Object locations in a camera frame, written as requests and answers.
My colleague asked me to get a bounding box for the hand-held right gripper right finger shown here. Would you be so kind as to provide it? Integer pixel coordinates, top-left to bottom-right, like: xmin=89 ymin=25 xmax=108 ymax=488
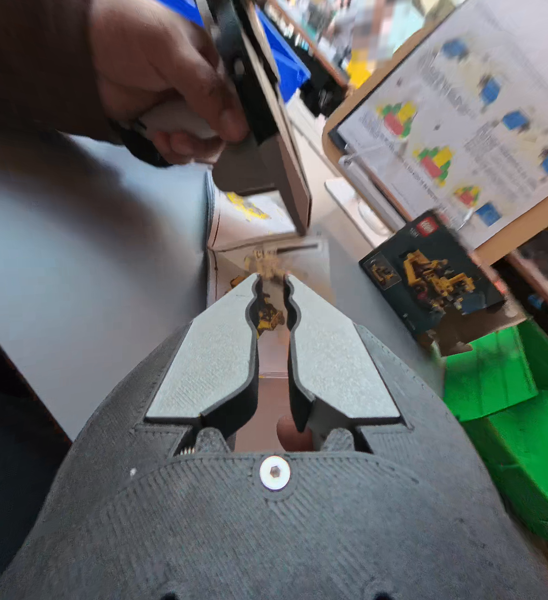
xmin=283 ymin=274 xmax=402 ymax=439

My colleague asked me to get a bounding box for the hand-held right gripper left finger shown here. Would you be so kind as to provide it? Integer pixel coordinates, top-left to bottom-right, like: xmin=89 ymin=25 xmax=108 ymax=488
xmin=145 ymin=273 xmax=261 ymax=439

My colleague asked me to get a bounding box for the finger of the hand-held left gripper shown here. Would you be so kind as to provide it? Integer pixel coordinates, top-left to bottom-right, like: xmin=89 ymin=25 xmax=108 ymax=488
xmin=212 ymin=135 xmax=299 ymax=233
xmin=278 ymin=112 xmax=313 ymax=236

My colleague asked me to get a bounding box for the lego instruction booklet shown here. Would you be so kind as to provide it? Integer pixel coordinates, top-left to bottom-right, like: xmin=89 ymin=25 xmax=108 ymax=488
xmin=205 ymin=171 xmax=332 ymax=378

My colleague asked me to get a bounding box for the person's left forearm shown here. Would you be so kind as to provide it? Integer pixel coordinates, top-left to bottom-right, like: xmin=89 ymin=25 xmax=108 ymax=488
xmin=0 ymin=0 xmax=115 ymax=141

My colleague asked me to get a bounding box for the dark lego set box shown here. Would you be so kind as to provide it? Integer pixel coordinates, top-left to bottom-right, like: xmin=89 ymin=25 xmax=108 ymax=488
xmin=359 ymin=210 xmax=528 ymax=358

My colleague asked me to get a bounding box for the person's left hand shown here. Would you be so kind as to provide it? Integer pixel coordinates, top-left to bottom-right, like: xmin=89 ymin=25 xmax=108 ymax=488
xmin=88 ymin=0 xmax=251 ymax=166

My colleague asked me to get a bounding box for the blue plastic bin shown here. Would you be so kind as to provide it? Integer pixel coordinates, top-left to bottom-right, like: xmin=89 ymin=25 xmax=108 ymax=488
xmin=159 ymin=0 xmax=312 ymax=105

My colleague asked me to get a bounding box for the green plastic bin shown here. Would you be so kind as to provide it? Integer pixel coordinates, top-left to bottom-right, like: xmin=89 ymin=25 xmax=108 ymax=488
xmin=440 ymin=319 xmax=548 ymax=561

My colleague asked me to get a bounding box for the printed instruction sheet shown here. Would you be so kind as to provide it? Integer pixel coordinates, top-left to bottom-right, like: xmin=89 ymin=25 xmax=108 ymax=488
xmin=337 ymin=0 xmax=548 ymax=251

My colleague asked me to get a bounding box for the instruction sheet on wooden stand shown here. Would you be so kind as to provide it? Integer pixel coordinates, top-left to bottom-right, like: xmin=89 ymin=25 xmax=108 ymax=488
xmin=322 ymin=0 xmax=548 ymax=268

